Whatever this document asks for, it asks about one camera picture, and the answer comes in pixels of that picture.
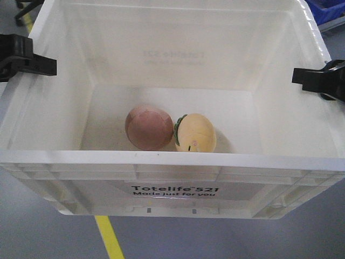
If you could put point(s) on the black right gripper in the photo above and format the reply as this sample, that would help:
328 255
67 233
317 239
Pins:
313 80

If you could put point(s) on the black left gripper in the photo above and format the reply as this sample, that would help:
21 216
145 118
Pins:
17 56

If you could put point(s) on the pink plush ball toy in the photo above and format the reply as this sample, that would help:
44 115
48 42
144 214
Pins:
149 128

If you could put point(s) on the white plastic Totelife crate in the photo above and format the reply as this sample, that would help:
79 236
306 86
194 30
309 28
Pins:
231 61

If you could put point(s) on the yellow plush toy green trim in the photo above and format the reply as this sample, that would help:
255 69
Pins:
194 133

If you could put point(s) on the black chair base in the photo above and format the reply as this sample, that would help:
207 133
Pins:
25 6

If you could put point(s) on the blue storage bin right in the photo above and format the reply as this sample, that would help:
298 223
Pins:
327 14

